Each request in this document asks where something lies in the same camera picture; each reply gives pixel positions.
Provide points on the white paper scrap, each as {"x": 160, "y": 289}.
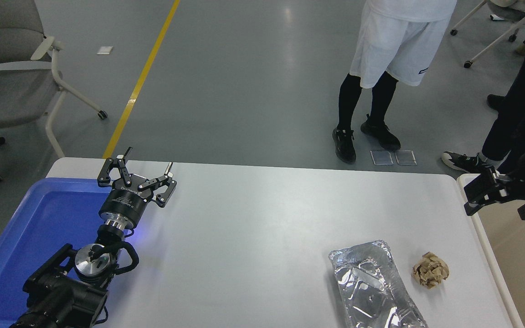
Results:
{"x": 105, "y": 50}

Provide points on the blue plastic tray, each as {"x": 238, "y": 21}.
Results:
{"x": 39, "y": 228}

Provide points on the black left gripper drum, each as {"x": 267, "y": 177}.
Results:
{"x": 123, "y": 205}

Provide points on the silver foil tray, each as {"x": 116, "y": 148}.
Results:
{"x": 372, "y": 282}

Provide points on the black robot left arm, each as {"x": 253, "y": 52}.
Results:
{"x": 69, "y": 296}

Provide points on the crumpled tan paper ball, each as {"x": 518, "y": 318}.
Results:
{"x": 430, "y": 269}

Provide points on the clear square floor plate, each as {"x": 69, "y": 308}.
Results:
{"x": 382, "y": 158}
{"x": 405, "y": 157}

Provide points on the large pale bin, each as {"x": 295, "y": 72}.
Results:
{"x": 517, "y": 264}

